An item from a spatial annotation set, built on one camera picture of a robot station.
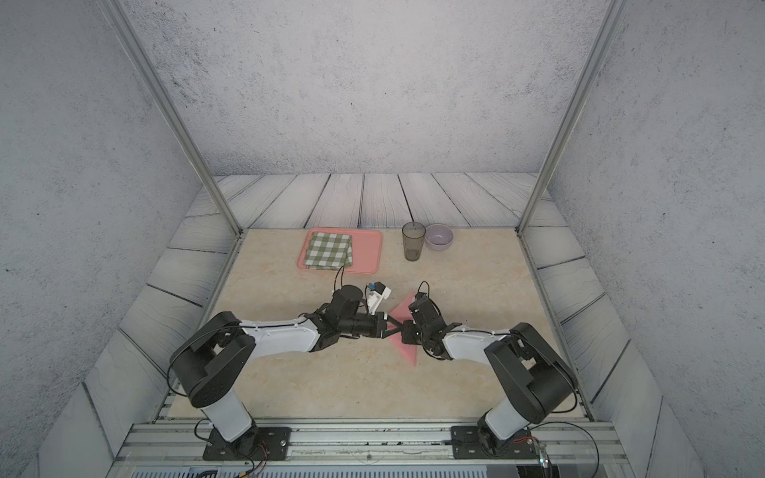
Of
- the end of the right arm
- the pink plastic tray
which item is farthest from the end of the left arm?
the pink plastic tray

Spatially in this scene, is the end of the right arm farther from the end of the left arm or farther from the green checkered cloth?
the green checkered cloth

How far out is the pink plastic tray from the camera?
1125 millimetres

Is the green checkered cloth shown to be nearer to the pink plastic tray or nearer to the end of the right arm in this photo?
the pink plastic tray

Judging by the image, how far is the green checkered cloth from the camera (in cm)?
110

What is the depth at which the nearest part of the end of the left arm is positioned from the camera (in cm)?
76

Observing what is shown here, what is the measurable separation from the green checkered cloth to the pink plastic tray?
0.01m

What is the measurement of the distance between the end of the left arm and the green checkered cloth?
37cm

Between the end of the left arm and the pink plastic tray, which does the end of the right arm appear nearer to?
the end of the left arm

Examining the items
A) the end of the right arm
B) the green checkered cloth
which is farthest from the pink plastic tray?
the end of the right arm

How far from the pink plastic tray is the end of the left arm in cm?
34

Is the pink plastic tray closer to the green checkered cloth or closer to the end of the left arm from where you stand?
the green checkered cloth
